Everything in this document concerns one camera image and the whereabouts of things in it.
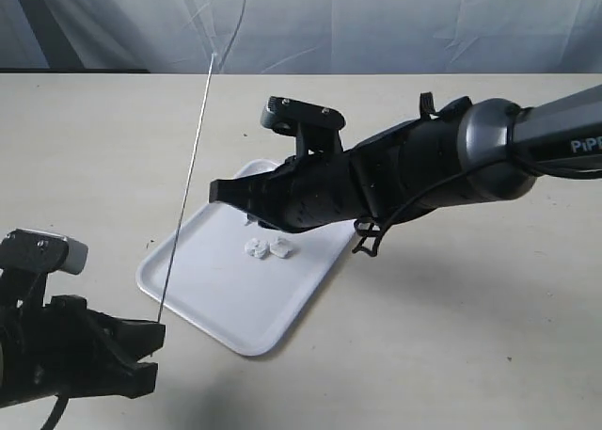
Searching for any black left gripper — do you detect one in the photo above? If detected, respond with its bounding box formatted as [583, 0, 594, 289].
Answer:
[1, 295, 166, 402]

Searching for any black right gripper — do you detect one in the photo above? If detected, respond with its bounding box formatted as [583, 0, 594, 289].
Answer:
[209, 151, 372, 233]

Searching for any white foam piece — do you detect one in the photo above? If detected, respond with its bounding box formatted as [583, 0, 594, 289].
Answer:
[244, 238, 270, 260]
[269, 237, 294, 259]

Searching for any thin metal skewer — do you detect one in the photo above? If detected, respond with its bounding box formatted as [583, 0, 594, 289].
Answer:
[155, 51, 218, 324]

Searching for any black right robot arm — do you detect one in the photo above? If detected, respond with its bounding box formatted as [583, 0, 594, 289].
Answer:
[209, 87, 601, 233]

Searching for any white plastic tray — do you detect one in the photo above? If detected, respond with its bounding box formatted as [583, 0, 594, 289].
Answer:
[135, 159, 356, 358]

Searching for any white backdrop curtain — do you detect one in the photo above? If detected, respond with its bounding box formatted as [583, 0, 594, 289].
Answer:
[1, 0, 601, 74]

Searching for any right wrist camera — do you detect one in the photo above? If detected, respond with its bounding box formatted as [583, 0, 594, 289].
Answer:
[260, 96, 346, 159]

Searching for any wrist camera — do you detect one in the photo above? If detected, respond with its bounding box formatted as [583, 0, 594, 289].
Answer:
[1, 229, 88, 309]
[260, 96, 346, 159]

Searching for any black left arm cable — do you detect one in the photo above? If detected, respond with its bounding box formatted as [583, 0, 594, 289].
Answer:
[40, 394, 70, 430]

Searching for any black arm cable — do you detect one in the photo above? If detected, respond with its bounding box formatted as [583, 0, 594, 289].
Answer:
[40, 394, 70, 430]
[350, 151, 602, 258]

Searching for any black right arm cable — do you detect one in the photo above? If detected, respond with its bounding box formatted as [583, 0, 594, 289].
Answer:
[350, 151, 602, 258]

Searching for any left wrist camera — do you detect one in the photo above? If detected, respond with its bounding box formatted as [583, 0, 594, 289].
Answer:
[1, 229, 88, 309]

